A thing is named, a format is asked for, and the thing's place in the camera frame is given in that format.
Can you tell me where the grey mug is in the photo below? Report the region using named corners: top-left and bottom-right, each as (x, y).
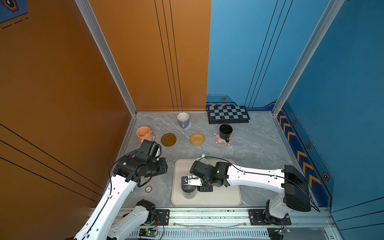
top-left (181, 178), bottom-right (198, 199)

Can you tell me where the pink flower coaster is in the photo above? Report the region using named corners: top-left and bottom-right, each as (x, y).
top-left (137, 131), bottom-right (159, 146)
top-left (213, 132), bottom-right (234, 147)

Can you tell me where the orange mug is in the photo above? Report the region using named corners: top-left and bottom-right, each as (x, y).
top-left (137, 126), bottom-right (154, 145)

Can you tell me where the rattan woven round coaster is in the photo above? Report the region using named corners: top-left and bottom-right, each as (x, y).
top-left (190, 133), bottom-right (205, 146)

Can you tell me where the black mug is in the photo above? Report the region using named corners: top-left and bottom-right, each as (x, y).
top-left (219, 124), bottom-right (233, 143)

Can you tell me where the brown wooden round coaster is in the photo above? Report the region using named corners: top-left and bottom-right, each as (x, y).
top-left (161, 133), bottom-right (177, 147)

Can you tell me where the grey woven round coaster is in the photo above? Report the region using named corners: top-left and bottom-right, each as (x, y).
top-left (177, 122), bottom-right (192, 131)

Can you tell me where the white mug purple handle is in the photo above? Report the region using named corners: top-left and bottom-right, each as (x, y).
top-left (177, 113), bottom-right (190, 130)

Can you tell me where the white speckled mug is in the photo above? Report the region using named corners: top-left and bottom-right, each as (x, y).
top-left (200, 154), bottom-right (209, 165)

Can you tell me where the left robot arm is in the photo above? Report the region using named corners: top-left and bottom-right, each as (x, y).
top-left (73, 156), bottom-right (168, 240)

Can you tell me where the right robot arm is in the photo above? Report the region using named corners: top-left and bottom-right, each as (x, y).
top-left (181, 159), bottom-right (315, 226)

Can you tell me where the cream serving tray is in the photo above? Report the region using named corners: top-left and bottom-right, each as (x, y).
top-left (171, 159), bottom-right (242, 207)

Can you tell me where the black chessboard box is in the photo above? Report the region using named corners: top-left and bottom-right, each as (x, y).
top-left (207, 105), bottom-right (250, 124)

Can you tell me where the left circuit board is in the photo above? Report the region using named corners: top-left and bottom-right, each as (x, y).
top-left (138, 229), bottom-right (160, 240)

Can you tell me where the circuit board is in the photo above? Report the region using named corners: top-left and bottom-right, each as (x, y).
top-left (138, 229), bottom-right (160, 240)
top-left (267, 228), bottom-right (291, 240)

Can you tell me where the right circuit board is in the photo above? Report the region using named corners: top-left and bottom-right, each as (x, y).
top-left (267, 228), bottom-right (291, 240)

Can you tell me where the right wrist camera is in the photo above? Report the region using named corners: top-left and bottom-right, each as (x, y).
top-left (182, 176), bottom-right (203, 187)

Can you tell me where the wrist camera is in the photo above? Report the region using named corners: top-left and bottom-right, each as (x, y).
top-left (134, 140), bottom-right (162, 164)
top-left (182, 176), bottom-right (203, 187)

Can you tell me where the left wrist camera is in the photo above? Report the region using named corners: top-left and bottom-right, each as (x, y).
top-left (134, 140), bottom-right (162, 164)

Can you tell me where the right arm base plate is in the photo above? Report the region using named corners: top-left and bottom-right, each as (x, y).
top-left (248, 209), bottom-right (292, 226)

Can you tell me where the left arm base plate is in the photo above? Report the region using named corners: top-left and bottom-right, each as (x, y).
top-left (144, 209), bottom-right (170, 226)

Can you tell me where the aluminium front rail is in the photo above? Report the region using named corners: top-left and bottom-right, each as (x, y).
top-left (78, 206), bottom-right (344, 240)

